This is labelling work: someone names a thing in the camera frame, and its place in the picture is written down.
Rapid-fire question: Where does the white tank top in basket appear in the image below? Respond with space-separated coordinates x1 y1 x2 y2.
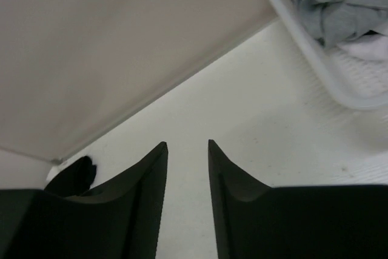
337 34 387 61

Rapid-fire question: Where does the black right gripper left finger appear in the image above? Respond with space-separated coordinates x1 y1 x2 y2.
1 142 168 258

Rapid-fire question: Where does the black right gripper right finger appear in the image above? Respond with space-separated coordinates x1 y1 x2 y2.
208 140 387 258

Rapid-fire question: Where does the folded black tank top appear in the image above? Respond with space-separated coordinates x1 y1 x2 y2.
44 156 97 197

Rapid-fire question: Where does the white plastic laundry basket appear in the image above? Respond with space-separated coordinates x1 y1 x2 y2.
269 0 387 110

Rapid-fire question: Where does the grey tank top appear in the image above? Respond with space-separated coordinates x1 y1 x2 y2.
291 0 387 49

